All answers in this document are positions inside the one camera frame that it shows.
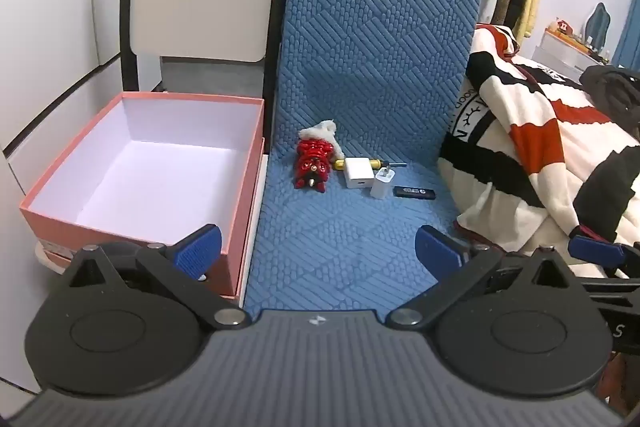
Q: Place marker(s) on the black USB stick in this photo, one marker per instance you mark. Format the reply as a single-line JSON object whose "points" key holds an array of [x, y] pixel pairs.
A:
{"points": [[414, 192]]}

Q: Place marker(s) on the black curved frame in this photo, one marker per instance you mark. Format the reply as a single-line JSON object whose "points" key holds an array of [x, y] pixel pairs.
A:
{"points": [[277, 32]]}

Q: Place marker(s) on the small white charger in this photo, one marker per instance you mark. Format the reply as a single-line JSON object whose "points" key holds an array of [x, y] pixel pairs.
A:
{"points": [[382, 184]]}

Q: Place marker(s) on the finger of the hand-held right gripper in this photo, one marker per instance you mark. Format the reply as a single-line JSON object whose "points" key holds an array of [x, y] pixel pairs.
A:
{"points": [[595, 249]]}

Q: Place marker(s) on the pink box lid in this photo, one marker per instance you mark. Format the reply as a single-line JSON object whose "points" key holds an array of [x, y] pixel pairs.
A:
{"points": [[59, 263]]}

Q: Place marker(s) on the red toy figure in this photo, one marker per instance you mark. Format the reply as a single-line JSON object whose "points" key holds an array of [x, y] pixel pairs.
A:
{"points": [[314, 162]]}

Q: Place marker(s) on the blue curtain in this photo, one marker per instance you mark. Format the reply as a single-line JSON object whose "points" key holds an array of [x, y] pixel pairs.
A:
{"points": [[627, 27]]}

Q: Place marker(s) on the yellow screwdriver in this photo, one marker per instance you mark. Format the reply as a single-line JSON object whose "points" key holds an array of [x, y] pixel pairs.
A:
{"points": [[340, 164]]}

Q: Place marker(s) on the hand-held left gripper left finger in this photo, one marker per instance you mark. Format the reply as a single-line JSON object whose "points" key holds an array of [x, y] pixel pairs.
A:
{"points": [[202, 249]]}

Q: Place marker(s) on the white drawer cabinet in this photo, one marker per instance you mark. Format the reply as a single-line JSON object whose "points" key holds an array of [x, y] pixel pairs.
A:
{"points": [[560, 54]]}

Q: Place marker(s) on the white fluffy toy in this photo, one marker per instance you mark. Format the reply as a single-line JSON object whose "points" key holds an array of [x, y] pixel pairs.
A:
{"points": [[324, 130]]}

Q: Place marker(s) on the pink cardboard box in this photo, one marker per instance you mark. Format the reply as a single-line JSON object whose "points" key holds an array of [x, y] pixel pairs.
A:
{"points": [[150, 167]]}

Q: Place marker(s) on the white wardrobe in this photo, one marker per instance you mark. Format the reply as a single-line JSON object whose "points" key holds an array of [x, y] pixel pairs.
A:
{"points": [[50, 7]]}

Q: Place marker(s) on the striped black red white blanket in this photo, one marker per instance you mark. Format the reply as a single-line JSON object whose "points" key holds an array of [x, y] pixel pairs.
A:
{"points": [[540, 142]]}

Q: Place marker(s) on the blue textured mat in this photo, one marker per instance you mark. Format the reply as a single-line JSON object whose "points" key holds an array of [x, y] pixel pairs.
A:
{"points": [[375, 32]]}

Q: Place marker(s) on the small red white ornament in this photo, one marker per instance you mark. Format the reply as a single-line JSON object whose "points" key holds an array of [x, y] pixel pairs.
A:
{"points": [[564, 27]]}

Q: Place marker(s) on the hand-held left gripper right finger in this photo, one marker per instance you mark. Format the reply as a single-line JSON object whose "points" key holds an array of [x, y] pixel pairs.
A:
{"points": [[440, 252]]}

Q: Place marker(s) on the large white charger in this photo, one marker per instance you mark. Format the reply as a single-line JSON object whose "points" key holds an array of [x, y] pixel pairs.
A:
{"points": [[359, 172]]}

